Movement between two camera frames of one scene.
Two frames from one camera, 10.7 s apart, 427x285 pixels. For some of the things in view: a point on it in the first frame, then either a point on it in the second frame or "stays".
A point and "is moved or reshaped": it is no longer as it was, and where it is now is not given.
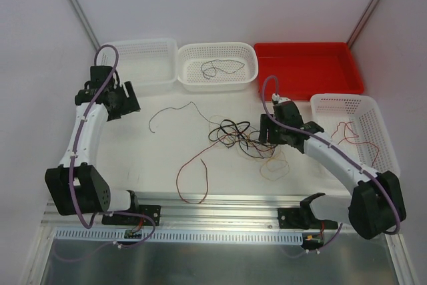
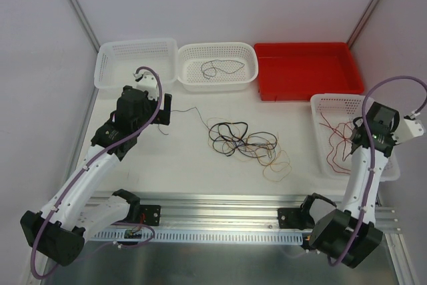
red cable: x=207 y=183 is moved or reshaped
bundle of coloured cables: x=246 y=140 is moved or reshaped
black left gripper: x=129 y=99 → x=164 y=110
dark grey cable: x=179 y=108 → x=191 y=108
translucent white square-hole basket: x=151 y=65 stays
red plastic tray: x=306 y=69 stays
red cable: x=356 y=136 → x=333 y=129
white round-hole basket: x=217 y=67 stays
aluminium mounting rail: x=197 y=211 stays
